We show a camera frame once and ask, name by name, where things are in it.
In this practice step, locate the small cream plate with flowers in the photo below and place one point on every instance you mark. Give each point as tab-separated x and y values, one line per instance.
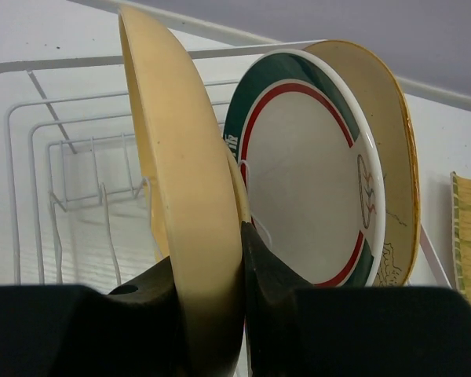
239	188

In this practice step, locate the white plate with green rim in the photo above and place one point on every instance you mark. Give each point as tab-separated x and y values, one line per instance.
311	168

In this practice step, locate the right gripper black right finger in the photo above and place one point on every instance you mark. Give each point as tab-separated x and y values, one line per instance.
296	329

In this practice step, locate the plain yellow round plate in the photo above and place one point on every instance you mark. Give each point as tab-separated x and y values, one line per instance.
196	222

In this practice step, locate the cream plate with leaf pattern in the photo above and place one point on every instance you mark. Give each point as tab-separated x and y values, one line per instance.
384	105

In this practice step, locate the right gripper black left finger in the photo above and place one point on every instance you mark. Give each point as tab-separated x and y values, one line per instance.
73	330

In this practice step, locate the white wire dish rack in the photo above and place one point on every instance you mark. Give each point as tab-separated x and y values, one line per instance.
71	205

